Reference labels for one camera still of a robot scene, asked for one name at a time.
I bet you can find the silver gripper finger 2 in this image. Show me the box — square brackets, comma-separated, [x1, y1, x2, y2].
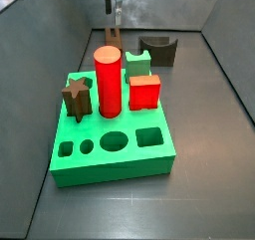
[105, 0, 112, 15]
[115, 0, 123, 26]

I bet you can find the brown square-circle forked object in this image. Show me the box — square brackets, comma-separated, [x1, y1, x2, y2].
[105, 28, 123, 51]

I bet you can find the red square block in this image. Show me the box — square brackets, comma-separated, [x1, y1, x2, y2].
[129, 75, 161, 111]

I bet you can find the green fixture base block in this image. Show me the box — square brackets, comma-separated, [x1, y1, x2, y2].
[50, 71, 176, 187]

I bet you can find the red cylinder peg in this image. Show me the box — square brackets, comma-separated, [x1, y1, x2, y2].
[94, 46, 122, 119]

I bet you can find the green notched block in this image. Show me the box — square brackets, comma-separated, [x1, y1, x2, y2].
[126, 50, 151, 83]

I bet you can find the dark grey curved cradle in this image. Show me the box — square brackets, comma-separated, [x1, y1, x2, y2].
[138, 36, 178, 67]

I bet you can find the brown star peg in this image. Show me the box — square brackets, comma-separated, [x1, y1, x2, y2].
[62, 77, 93, 122]

